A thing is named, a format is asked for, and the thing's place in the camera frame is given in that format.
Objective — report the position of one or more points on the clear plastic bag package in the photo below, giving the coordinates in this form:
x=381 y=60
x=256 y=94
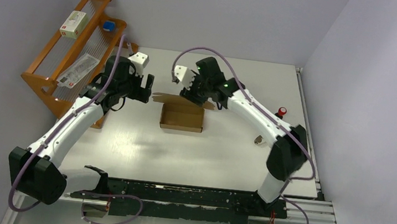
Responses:
x=77 y=71

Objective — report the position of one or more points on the white green carton box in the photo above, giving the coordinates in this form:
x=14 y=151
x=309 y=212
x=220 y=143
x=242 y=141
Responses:
x=74 y=24

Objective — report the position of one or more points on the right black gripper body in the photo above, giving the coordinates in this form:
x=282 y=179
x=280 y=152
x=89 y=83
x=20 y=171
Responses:
x=201 y=88

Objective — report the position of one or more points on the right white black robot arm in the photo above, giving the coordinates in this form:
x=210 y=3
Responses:
x=287 y=143

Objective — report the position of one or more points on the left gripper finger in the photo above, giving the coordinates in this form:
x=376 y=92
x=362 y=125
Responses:
x=149 y=84
x=143 y=95

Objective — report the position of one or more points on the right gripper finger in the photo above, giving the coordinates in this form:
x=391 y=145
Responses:
x=188 y=95
x=199 y=100

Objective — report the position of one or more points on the brown cardboard box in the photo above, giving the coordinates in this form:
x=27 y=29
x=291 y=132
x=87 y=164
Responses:
x=180 y=114

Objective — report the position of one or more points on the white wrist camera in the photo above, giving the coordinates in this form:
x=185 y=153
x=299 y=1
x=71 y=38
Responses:
x=140 y=61
x=184 y=76

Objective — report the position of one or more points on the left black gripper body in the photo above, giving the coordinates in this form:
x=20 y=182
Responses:
x=129 y=87

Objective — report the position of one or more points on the small grey clip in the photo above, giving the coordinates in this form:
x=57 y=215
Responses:
x=260 y=141

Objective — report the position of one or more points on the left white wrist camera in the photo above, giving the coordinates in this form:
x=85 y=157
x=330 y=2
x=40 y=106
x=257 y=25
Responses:
x=140 y=61

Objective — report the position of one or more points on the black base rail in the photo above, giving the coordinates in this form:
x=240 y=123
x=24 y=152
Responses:
x=127 y=197

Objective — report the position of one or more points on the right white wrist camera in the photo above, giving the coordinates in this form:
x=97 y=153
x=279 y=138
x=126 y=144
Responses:
x=184 y=76

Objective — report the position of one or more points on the orange wooden rack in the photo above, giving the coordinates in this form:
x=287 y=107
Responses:
x=61 y=52

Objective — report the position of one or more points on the blue round object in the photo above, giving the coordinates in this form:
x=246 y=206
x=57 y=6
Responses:
x=109 y=26

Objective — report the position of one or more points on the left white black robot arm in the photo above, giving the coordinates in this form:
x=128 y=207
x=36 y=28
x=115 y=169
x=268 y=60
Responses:
x=34 y=170

